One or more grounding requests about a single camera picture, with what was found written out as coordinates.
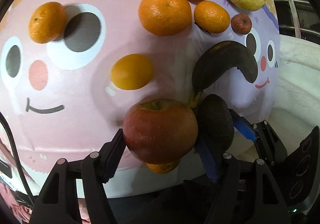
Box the dark avocado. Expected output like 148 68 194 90
195 94 234 157

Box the blackened banana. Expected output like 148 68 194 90
189 41 258 109

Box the orange tangerine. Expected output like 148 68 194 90
146 160 180 174

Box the red apple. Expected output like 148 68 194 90
123 99 198 165

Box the small yellow-orange kumquat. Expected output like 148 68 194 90
110 54 154 90

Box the large tangerine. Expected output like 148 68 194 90
138 0 192 36

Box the white floral curtain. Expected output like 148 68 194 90
229 35 319 154

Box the cartoon printed tablecloth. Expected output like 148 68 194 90
1 0 279 195

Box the black cable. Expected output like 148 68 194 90
0 111 36 206

